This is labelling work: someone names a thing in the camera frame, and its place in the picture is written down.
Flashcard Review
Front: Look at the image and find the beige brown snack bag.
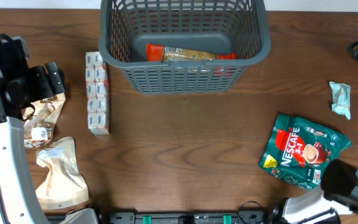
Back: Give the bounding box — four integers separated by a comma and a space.
24, 93, 66, 148

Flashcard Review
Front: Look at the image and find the green Nescafe coffee bag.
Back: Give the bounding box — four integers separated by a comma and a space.
259, 113, 351, 190

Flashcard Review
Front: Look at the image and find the white tissue multipack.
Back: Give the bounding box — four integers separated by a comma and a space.
85, 52, 110, 136

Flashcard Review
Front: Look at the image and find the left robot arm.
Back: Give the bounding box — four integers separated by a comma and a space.
0, 34, 102, 223

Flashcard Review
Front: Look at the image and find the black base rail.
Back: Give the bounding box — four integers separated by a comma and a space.
96, 209, 272, 224

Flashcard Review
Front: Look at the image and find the grey plastic basket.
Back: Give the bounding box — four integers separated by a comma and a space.
99, 0, 271, 95

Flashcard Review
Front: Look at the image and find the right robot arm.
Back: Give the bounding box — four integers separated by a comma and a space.
259, 114, 358, 223

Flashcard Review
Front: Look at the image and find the pale green wipes packet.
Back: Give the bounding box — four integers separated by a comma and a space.
329, 82, 351, 120

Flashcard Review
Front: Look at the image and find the orange biscuit packet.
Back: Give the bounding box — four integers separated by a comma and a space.
146, 43, 236, 62

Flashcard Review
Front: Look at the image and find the plain beige paper pouch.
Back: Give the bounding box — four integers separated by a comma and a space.
36, 137, 89, 210

